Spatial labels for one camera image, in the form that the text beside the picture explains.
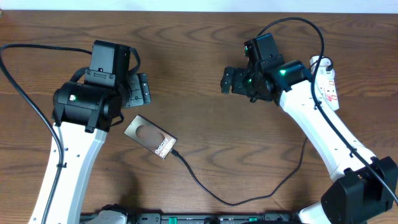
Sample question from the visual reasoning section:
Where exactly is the black charger cable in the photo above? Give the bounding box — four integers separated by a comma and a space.
170, 57, 335, 207

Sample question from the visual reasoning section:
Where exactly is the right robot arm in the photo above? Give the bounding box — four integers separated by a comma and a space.
221, 33, 397, 223

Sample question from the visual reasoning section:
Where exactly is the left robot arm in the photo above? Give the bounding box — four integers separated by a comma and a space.
29, 40, 151, 223

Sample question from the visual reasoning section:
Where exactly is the black usb charger plug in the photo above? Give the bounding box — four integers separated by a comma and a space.
326, 62, 333, 72

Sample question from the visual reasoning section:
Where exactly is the white power strip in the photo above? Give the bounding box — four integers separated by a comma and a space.
316, 56, 339, 111

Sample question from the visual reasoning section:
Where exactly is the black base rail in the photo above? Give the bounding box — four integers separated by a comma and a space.
80, 212, 301, 224

